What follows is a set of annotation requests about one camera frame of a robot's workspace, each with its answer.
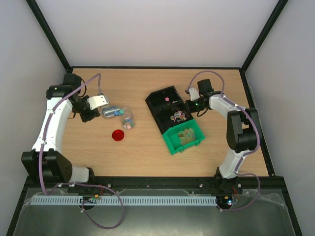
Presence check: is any metal scoop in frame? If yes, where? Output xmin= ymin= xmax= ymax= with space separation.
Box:
xmin=101 ymin=106 xmax=124 ymax=118

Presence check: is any green bin with gummies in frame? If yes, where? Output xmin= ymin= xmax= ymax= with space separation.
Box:
xmin=162 ymin=119 xmax=205 ymax=155

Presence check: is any black bin with star candies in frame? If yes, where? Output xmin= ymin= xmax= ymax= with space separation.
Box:
xmin=145 ymin=86 xmax=184 ymax=115

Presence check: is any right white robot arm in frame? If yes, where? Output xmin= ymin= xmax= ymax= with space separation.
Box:
xmin=186 ymin=79 xmax=261 ymax=193

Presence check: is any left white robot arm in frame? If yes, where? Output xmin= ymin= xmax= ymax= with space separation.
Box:
xmin=21 ymin=73 xmax=100 ymax=189

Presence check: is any black bin with lollipops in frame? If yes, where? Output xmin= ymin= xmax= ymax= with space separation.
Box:
xmin=153 ymin=103 xmax=193 ymax=134

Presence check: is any red jar lid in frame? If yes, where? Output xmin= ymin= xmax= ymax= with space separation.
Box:
xmin=112 ymin=129 xmax=125 ymax=142

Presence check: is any clear plastic jar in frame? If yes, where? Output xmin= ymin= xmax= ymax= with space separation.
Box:
xmin=118 ymin=107 xmax=135 ymax=130

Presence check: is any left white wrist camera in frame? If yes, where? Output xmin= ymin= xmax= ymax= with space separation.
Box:
xmin=87 ymin=95 xmax=109 ymax=110

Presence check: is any light blue cable duct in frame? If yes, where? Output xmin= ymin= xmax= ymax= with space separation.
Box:
xmin=30 ymin=196 xmax=217 ymax=206

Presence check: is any black front mounting rail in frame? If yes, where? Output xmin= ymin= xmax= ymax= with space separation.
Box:
xmin=23 ymin=176 xmax=288 ymax=196

